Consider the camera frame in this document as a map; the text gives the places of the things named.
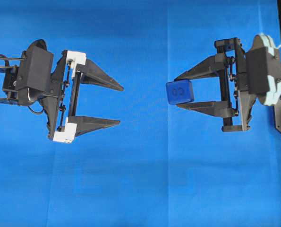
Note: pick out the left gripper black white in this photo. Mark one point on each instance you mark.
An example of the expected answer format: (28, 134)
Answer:
(52, 101)

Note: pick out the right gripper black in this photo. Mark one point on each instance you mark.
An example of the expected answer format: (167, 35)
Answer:
(234, 70)

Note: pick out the blue cube block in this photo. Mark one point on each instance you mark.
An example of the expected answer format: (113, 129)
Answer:
(180, 91)

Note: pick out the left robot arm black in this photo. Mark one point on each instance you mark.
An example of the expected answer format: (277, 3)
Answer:
(8, 94)

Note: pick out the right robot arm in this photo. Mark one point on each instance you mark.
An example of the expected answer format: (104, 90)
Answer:
(269, 98)

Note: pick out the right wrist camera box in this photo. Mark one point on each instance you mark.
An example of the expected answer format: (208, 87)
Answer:
(261, 63)

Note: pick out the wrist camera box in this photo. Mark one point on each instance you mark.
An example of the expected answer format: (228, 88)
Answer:
(261, 63)
(33, 73)

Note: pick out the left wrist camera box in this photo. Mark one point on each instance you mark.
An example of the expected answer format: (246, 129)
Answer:
(33, 73)

